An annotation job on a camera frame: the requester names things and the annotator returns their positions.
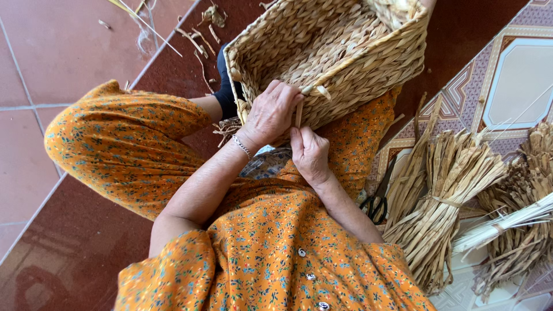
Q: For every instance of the tied bundle of dried straw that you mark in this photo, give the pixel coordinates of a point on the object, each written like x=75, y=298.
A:
x=436, y=211

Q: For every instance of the person's left hand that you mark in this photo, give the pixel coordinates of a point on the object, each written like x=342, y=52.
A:
x=268, y=116

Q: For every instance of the black scissors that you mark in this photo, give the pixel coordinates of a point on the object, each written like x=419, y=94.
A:
x=376, y=205

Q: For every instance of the tuft of dried straw ends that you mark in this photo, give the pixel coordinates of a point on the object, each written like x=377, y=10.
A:
x=227, y=129

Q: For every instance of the heap of straw scraps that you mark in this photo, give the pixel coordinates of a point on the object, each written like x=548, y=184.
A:
x=201, y=39

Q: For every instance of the white floral cloth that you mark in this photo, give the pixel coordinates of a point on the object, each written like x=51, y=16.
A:
x=265, y=164

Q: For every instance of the person's right hand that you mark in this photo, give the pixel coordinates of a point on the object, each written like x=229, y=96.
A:
x=310, y=155

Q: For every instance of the dried straw strand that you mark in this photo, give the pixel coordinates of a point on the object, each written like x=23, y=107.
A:
x=299, y=116

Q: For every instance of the thin pale stick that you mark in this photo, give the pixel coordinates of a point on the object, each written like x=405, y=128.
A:
x=147, y=26

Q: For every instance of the orange floral clothing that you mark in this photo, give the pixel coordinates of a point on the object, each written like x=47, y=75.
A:
x=268, y=242

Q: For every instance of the black sock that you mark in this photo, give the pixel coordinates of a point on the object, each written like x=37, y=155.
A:
x=227, y=93

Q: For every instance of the pale thin reed bundle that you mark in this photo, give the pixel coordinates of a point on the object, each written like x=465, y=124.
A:
x=501, y=225

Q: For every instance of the silver round button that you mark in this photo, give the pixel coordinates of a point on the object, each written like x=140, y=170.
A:
x=310, y=276
x=301, y=252
x=323, y=306

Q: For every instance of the dark curly dried straw bundle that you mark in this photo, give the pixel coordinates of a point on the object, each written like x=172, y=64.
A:
x=525, y=181

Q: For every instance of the small straw scrap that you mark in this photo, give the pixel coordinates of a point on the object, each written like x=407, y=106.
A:
x=104, y=23

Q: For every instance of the woven straw basket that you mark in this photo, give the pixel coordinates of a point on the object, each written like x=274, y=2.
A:
x=345, y=82

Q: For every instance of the loose long straw strands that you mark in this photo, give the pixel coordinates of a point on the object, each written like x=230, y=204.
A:
x=412, y=172

